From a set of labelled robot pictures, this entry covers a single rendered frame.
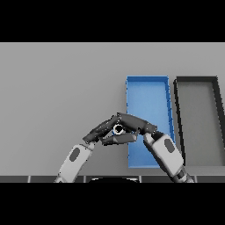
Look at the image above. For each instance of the dark grey bin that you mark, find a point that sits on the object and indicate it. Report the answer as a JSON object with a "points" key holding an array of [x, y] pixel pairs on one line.
{"points": [[202, 123]]}

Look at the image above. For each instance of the blue bin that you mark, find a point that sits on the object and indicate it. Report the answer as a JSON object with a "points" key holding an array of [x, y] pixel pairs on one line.
{"points": [[148, 117]]}

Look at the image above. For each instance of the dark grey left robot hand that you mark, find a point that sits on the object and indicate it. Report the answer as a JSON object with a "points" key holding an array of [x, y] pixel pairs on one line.
{"points": [[101, 128]]}

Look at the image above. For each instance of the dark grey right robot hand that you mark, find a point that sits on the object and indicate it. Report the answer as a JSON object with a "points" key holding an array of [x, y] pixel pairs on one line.
{"points": [[134, 124]]}

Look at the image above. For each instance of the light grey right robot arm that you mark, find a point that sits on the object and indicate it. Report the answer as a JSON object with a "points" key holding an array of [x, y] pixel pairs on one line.
{"points": [[167, 152]]}

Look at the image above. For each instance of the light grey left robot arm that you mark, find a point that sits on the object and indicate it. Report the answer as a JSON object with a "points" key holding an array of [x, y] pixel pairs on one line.
{"points": [[73, 159]]}

